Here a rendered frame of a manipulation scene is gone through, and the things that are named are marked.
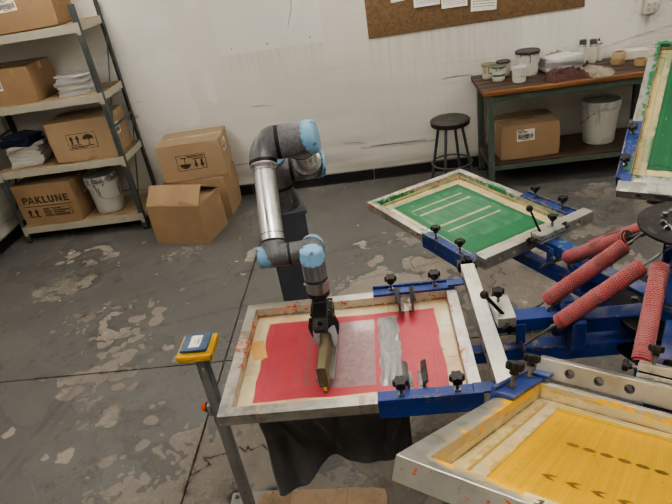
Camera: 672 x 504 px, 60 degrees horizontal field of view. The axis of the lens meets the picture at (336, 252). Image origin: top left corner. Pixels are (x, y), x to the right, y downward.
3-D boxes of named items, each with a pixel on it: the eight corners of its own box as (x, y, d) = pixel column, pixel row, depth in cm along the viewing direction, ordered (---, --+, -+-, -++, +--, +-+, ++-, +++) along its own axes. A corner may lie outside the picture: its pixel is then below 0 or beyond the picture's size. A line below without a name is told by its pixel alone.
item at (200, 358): (223, 537, 249) (158, 366, 203) (233, 493, 268) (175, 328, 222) (273, 534, 247) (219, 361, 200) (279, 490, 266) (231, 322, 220)
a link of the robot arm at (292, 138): (289, 157, 247) (271, 120, 192) (324, 151, 246) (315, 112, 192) (293, 184, 246) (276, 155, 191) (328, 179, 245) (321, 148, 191)
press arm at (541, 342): (300, 383, 199) (297, 370, 196) (301, 371, 204) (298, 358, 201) (677, 349, 187) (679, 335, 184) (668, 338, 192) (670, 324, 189)
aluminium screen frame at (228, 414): (219, 426, 174) (216, 417, 172) (250, 313, 225) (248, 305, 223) (485, 404, 166) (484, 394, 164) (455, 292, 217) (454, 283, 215)
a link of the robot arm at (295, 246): (289, 235, 193) (288, 250, 183) (322, 230, 193) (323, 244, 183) (293, 256, 197) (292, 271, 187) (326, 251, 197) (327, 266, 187)
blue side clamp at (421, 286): (374, 308, 217) (372, 293, 214) (374, 301, 221) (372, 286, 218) (455, 300, 214) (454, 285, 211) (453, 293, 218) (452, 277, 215)
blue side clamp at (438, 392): (380, 419, 169) (377, 401, 165) (379, 406, 173) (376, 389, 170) (484, 410, 166) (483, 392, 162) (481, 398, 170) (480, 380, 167)
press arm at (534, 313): (495, 334, 186) (494, 322, 184) (491, 323, 191) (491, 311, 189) (550, 329, 184) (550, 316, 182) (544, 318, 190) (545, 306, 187)
